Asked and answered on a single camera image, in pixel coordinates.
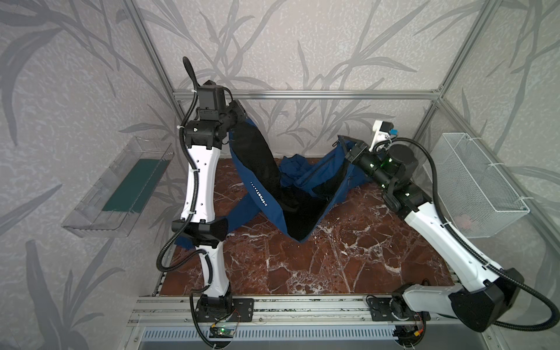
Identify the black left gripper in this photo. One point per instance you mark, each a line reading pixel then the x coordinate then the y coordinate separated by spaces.
pixel 236 115

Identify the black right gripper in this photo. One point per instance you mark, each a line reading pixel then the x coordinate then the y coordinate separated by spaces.
pixel 352 149

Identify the blue zip jacket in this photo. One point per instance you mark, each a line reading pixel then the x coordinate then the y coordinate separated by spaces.
pixel 294 195

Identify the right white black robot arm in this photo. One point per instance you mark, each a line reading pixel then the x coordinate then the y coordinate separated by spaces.
pixel 485 291

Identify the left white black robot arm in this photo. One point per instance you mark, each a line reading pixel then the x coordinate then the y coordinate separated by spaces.
pixel 213 113

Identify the green mat in tray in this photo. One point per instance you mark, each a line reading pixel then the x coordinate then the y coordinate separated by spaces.
pixel 136 189

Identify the pink object in basket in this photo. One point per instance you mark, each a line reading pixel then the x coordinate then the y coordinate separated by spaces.
pixel 464 222

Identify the green circuit board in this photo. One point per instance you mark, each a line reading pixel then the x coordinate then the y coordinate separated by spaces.
pixel 217 331

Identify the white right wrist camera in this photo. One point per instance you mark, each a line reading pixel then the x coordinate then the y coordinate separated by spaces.
pixel 382 131

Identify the white wire mesh basket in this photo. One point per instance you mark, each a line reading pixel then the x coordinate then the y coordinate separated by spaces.
pixel 470 183

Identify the clear plastic wall tray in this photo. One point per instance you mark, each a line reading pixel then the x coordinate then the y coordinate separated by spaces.
pixel 87 220

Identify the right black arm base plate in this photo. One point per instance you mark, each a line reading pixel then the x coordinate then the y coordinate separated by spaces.
pixel 388 308

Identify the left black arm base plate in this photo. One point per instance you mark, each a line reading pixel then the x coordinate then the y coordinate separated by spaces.
pixel 238 309

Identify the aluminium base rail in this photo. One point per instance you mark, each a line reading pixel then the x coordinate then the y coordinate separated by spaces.
pixel 297 310

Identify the aluminium frame struts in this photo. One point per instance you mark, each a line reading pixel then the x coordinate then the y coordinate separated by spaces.
pixel 486 68

